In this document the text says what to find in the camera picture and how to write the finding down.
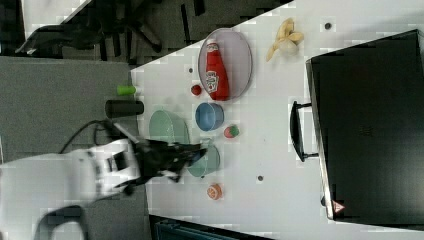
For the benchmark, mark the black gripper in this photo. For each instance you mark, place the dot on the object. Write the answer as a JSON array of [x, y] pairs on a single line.
[[154, 157]]

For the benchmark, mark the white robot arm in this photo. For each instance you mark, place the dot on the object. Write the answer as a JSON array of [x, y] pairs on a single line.
[[40, 193]]

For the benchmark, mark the green mug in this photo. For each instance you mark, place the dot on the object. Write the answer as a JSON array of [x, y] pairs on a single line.
[[209, 163]]

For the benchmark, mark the blue bowl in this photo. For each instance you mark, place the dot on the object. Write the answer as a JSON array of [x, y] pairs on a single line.
[[209, 116]]

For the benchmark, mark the toy strawberry with leaves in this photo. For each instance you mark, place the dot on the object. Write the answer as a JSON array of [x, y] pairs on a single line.
[[231, 131]]

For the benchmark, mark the small red toy strawberry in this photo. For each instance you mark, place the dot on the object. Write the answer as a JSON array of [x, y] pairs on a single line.
[[196, 90]]

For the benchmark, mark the dark blue crate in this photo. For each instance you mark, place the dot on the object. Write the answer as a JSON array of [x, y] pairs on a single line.
[[170, 229]]

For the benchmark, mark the red ketchup bottle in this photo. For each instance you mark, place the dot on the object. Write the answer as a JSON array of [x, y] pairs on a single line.
[[216, 75]]

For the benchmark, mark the green cylinder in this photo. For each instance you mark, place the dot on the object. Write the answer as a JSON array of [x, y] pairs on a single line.
[[126, 90]]

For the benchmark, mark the grey round plate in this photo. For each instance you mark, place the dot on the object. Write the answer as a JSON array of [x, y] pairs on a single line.
[[236, 56]]

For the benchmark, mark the black office chair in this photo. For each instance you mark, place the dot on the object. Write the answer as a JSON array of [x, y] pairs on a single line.
[[82, 23]]

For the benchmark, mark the peeled toy banana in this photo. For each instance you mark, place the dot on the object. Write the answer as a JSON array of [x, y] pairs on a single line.
[[286, 40]]

